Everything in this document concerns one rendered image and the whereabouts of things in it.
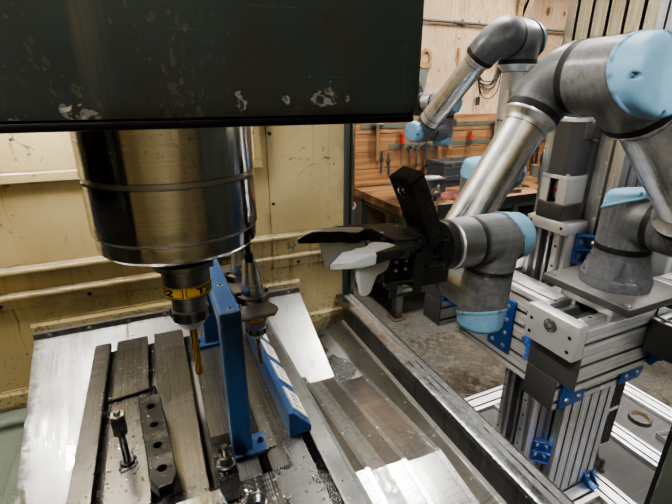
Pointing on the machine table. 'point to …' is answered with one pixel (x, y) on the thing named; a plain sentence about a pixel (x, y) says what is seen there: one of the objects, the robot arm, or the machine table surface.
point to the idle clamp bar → (158, 438)
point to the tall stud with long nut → (121, 436)
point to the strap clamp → (229, 489)
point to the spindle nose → (167, 193)
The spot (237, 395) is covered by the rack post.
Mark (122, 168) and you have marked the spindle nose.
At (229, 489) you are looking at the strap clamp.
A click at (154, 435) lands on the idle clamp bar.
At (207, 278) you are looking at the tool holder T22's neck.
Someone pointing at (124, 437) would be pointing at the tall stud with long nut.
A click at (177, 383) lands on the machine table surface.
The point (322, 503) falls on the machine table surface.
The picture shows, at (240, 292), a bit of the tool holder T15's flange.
